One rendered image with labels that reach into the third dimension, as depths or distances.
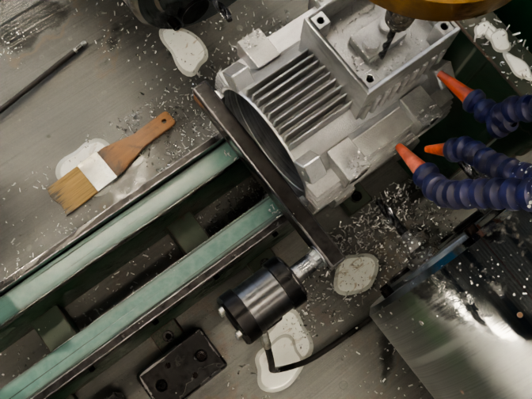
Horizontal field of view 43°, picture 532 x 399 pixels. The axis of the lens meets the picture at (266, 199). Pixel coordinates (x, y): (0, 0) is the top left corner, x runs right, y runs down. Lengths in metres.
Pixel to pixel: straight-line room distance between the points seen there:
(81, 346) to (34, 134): 0.34
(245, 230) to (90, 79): 0.36
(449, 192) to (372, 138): 0.22
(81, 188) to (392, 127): 0.46
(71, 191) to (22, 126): 0.13
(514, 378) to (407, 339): 0.10
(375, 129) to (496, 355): 0.26
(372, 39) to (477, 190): 0.25
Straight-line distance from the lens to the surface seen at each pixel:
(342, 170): 0.70
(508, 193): 0.47
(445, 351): 0.66
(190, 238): 0.91
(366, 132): 0.73
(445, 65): 0.75
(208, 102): 0.76
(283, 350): 0.93
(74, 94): 1.04
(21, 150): 1.03
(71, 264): 0.85
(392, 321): 0.68
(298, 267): 0.72
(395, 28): 0.56
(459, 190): 0.51
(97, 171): 0.99
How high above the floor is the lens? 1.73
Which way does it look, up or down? 75 degrees down
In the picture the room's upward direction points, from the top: 12 degrees clockwise
